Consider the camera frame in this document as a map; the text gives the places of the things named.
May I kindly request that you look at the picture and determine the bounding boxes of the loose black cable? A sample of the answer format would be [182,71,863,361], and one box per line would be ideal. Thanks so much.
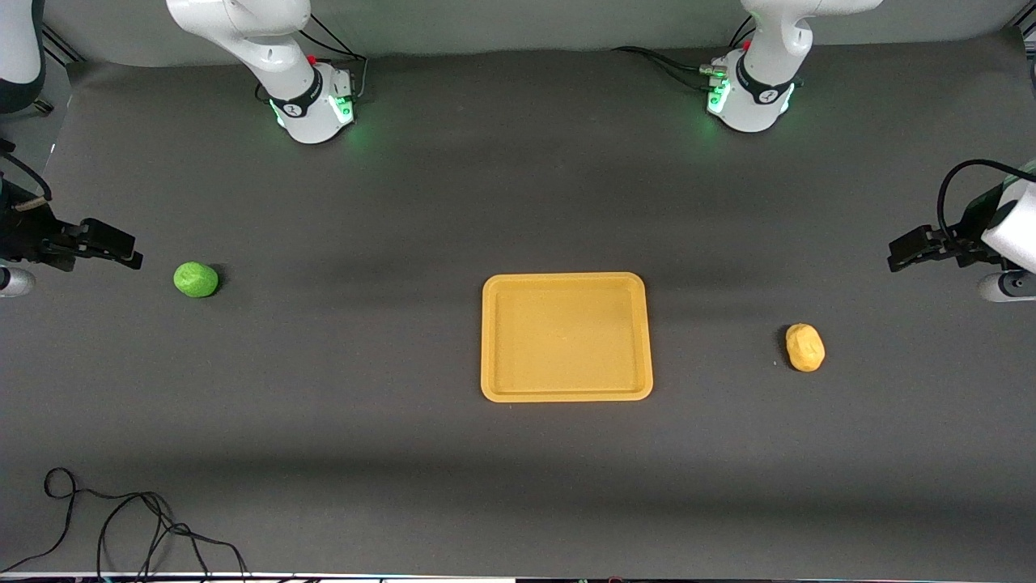
[0,467,248,581]

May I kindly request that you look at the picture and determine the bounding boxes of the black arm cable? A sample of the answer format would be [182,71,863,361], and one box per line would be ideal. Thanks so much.
[0,152,53,203]
[937,159,1036,244]

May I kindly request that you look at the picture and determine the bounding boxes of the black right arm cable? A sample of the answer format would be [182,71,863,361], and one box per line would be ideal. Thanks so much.
[0,152,53,203]

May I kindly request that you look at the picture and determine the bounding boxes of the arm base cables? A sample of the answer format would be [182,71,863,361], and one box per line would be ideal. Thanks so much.
[612,15,758,92]
[255,15,370,104]

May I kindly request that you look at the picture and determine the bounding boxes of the yellow plastic tray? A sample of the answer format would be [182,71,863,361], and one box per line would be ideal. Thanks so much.
[481,272,654,403]

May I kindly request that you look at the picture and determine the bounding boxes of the green apple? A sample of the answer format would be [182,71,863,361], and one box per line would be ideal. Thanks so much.
[173,262,219,299]

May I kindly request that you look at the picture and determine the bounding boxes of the yellow-brown potato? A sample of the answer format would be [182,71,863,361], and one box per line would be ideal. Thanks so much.
[785,323,826,373]

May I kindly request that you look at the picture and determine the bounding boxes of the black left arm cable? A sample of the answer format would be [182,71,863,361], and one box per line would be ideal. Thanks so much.
[937,159,1036,244]

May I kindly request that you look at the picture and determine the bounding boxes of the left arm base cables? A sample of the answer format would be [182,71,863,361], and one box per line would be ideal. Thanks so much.
[612,15,758,92]

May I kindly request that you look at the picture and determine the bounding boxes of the dark grey table mat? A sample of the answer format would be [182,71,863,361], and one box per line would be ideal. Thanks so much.
[0,32,1036,577]

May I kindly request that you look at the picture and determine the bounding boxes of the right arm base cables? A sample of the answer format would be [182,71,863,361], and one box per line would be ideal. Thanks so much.
[255,15,370,104]

